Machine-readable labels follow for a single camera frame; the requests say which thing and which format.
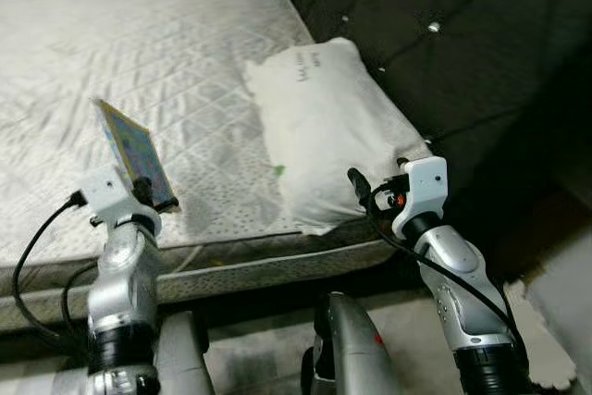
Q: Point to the silver robot right leg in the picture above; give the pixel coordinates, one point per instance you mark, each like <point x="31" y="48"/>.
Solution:
<point x="356" y="358"/>

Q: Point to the white cardboard piece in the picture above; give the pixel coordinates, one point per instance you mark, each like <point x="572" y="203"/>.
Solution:
<point x="541" y="349"/>

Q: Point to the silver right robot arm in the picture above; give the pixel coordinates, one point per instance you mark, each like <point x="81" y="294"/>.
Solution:
<point x="453" y="265"/>

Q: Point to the white quilted mattress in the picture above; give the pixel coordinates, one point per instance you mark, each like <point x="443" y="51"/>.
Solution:
<point x="139" y="62"/>

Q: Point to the colourful children's book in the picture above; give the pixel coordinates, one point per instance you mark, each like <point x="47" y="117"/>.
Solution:
<point x="139" y="150"/>

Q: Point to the silver robot left leg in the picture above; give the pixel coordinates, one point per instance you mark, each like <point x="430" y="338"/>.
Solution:
<point x="180" y="363"/>

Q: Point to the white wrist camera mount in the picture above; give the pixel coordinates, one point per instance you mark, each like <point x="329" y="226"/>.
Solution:
<point x="425" y="182"/>
<point x="106" y="193"/>

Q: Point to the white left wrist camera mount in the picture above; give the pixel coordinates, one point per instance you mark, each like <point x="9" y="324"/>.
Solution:
<point x="106" y="193"/>

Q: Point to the dark tufted headboard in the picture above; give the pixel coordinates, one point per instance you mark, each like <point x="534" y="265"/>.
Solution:
<point x="444" y="16"/>

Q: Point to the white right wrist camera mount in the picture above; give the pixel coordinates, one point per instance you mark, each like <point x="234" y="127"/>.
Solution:
<point x="425" y="182"/>

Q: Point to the white pillow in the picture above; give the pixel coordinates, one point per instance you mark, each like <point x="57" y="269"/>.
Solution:
<point x="324" y="127"/>

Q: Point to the silver robot leg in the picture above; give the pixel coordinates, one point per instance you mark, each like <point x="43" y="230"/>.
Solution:
<point x="180" y="363"/>
<point x="356" y="358"/>

